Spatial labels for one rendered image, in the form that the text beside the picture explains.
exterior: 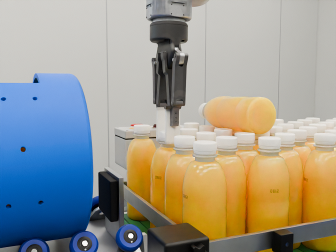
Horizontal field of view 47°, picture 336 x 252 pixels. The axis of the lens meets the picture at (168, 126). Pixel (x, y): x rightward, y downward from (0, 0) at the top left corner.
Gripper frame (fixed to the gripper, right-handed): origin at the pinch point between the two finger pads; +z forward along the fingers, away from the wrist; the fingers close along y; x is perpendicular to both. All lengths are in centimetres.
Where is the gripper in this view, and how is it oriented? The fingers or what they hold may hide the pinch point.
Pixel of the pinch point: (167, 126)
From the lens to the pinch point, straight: 77.9
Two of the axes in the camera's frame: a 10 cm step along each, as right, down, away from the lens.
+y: 3.8, 0.9, -9.2
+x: 9.2, -0.3, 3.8
